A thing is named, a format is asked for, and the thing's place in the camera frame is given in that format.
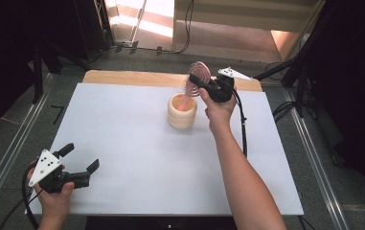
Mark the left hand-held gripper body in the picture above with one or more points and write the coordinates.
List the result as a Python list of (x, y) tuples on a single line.
[(47, 166)]

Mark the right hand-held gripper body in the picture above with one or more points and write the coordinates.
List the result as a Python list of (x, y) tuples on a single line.
[(221, 91)]

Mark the pink hairbrush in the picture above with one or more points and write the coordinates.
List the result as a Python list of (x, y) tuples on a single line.
[(201, 68)]

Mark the cream ribbed holder cup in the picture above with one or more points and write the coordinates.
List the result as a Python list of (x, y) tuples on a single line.
[(182, 118)]

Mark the person's right hand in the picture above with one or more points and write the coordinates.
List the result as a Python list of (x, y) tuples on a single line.
[(220, 113)]

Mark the person's left hand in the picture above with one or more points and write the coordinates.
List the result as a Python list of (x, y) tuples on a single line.
[(54, 202)]

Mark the beige wooden counter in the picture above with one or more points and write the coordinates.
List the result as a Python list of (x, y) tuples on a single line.
[(234, 35)]

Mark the black metal stand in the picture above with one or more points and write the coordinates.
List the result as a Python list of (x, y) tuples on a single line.
[(298, 70), (38, 73)]

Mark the slanted metal stand leg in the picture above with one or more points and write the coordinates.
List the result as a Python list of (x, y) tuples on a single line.
[(138, 20)]

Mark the aluminium floor rail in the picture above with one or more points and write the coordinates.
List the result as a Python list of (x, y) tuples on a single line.
[(317, 166), (14, 150)]

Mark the metal frame stand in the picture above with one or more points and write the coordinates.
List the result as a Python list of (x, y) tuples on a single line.
[(104, 22)]

